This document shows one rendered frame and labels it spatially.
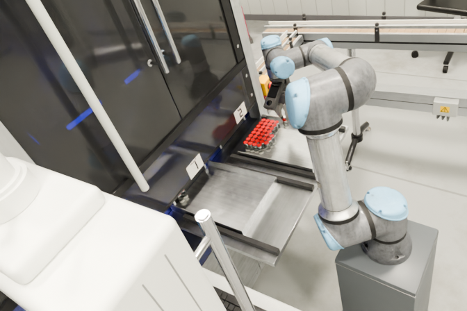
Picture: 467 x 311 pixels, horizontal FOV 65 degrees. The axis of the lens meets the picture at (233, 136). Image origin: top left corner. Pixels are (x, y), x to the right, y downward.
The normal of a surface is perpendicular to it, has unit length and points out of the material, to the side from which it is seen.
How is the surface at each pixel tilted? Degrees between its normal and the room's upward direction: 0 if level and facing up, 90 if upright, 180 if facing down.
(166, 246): 90
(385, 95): 90
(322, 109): 77
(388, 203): 7
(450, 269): 0
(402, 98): 90
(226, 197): 0
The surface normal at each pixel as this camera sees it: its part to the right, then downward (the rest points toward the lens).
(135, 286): 0.83, 0.15
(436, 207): -0.26, -0.76
